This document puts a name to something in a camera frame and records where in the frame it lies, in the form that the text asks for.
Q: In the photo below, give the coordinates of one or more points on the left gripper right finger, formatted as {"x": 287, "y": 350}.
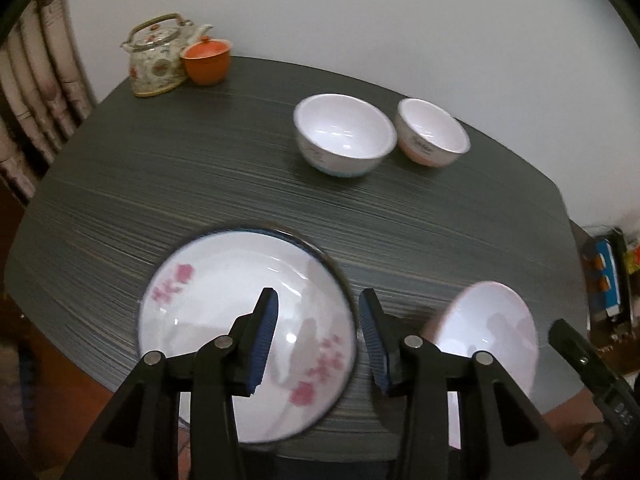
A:
{"x": 465, "y": 418}

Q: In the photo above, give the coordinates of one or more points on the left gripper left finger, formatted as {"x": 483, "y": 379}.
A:
{"x": 136, "y": 434}

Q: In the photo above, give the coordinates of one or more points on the large pink bowl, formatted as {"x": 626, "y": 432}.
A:
{"x": 489, "y": 316}

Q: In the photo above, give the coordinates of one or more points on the white pink-flower plate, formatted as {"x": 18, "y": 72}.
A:
{"x": 198, "y": 292}

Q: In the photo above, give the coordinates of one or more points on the white bowl pink base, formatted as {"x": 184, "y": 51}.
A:
{"x": 428, "y": 135}

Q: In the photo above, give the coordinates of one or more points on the white bowl blue base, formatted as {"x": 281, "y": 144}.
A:
{"x": 342, "y": 136}

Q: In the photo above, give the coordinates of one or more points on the dark side cabinet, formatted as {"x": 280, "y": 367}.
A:
{"x": 616, "y": 339}

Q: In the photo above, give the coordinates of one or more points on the blue orange box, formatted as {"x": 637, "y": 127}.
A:
{"x": 604, "y": 296}

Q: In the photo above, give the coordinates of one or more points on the beige patterned curtain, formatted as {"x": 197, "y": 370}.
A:
{"x": 45, "y": 95}

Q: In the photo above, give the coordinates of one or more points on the orange lidded cup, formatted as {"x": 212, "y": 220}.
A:
{"x": 208, "y": 61}

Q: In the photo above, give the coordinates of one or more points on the floral ceramic teapot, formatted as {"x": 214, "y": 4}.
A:
{"x": 155, "y": 48}

